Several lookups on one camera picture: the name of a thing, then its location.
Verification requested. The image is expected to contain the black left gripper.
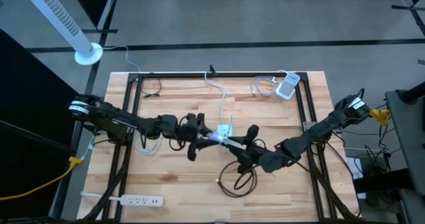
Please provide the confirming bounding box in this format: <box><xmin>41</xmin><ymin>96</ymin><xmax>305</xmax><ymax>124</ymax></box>
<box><xmin>186</xmin><ymin>112</ymin><xmax>221</xmax><ymax>162</ymax></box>

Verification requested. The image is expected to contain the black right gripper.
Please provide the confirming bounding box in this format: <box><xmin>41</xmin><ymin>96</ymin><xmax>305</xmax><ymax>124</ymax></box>
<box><xmin>227</xmin><ymin>124</ymin><xmax>267</xmax><ymax>174</ymax></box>

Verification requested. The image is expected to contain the mint green cube power strip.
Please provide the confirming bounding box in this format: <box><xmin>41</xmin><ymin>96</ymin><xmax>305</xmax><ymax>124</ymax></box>
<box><xmin>216</xmin><ymin>124</ymin><xmax>235</xmax><ymax>142</ymax></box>

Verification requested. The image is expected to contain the short black USB cable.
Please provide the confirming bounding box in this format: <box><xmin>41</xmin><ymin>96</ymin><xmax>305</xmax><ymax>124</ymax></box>
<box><xmin>139</xmin><ymin>72</ymin><xmax>163</xmax><ymax>99</ymax></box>

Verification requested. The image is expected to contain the white tower power strip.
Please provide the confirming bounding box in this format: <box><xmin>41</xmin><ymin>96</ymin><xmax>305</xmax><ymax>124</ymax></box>
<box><xmin>275</xmin><ymin>71</ymin><xmax>301</xmax><ymax>102</ymax></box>

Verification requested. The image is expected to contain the white flat power strip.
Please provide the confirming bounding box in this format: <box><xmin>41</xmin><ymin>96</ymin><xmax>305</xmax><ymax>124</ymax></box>
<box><xmin>119</xmin><ymin>193</ymin><xmax>165</xmax><ymax>208</ymax></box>

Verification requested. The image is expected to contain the white floor device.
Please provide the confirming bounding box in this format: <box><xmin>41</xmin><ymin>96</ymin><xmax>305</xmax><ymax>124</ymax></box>
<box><xmin>345</xmin><ymin>156</ymin><xmax>367</xmax><ymax>201</ymax></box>

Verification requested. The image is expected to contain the yellow plug connector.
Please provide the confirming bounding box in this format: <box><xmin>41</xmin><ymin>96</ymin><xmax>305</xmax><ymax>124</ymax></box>
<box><xmin>369</xmin><ymin>108</ymin><xmax>392</xmax><ymax>128</ymax></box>

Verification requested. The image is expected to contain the black computer box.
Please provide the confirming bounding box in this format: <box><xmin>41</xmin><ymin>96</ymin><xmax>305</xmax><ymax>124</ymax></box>
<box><xmin>351</xmin><ymin>167</ymin><xmax>416</xmax><ymax>195</ymax></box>

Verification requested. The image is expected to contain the grey desk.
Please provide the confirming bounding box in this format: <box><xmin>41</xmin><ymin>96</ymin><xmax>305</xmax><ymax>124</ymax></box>
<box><xmin>384</xmin><ymin>89</ymin><xmax>425</xmax><ymax>224</ymax></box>

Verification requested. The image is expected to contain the black pole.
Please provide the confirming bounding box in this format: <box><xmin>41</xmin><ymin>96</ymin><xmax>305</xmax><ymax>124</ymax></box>
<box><xmin>399</xmin><ymin>80</ymin><xmax>425</xmax><ymax>104</ymax></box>

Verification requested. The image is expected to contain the white tower fan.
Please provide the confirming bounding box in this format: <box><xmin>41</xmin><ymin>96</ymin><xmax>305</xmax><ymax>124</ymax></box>
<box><xmin>16</xmin><ymin>0</ymin><xmax>104</xmax><ymax>66</ymax></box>

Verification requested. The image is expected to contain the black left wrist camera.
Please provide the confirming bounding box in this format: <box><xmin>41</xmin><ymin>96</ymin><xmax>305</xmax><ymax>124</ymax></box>
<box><xmin>179</xmin><ymin>116</ymin><xmax>200</xmax><ymax>137</ymax></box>

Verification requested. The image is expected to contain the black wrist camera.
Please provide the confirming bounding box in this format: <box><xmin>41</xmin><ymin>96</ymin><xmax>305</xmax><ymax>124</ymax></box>
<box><xmin>260</xmin><ymin>149</ymin><xmax>288</xmax><ymax>174</ymax></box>
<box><xmin>179</xmin><ymin>116</ymin><xmax>200</xmax><ymax>137</ymax></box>

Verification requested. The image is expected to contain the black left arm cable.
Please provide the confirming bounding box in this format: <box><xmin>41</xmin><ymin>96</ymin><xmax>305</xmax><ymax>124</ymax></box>
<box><xmin>137</xmin><ymin>116</ymin><xmax>189</xmax><ymax>152</ymax></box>

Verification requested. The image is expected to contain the pale mint power cord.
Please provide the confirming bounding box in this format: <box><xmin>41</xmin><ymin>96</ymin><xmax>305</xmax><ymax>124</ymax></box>
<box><xmin>203</xmin><ymin>69</ymin><xmax>234</xmax><ymax>128</ymax></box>

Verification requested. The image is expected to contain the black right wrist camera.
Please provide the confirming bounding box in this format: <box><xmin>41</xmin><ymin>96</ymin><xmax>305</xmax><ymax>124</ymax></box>
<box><xmin>260</xmin><ymin>149</ymin><xmax>288</xmax><ymax>174</ymax></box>

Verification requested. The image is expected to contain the black aluminium table frame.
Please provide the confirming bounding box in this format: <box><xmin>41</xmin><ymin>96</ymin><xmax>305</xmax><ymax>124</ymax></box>
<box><xmin>101</xmin><ymin>71</ymin><xmax>338</xmax><ymax>224</ymax></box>

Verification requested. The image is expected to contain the black diagonal frame strut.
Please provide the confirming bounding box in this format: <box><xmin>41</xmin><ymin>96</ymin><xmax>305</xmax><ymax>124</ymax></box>
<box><xmin>308</xmin><ymin>150</ymin><xmax>363</xmax><ymax>222</ymax></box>
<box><xmin>79</xmin><ymin>162</ymin><xmax>129</xmax><ymax>222</ymax></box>

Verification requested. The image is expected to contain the white fan cord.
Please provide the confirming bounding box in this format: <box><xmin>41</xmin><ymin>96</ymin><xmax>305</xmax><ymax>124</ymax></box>
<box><xmin>101</xmin><ymin>45</ymin><xmax>143</xmax><ymax>73</ymax></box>

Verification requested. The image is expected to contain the white power strip cord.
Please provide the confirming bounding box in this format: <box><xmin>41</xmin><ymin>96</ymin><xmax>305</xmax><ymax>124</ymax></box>
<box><xmin>80</xmin><ymin>191</ymin><xmax>122</xmax><ymax>202</ymax></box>

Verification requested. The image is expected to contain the yellow extension cord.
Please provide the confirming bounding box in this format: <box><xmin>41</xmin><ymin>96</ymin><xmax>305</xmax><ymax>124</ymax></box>
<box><xmin>0</xmin><ymin>156</ymin><xmax>84</xmax><ymax>202</ymax></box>

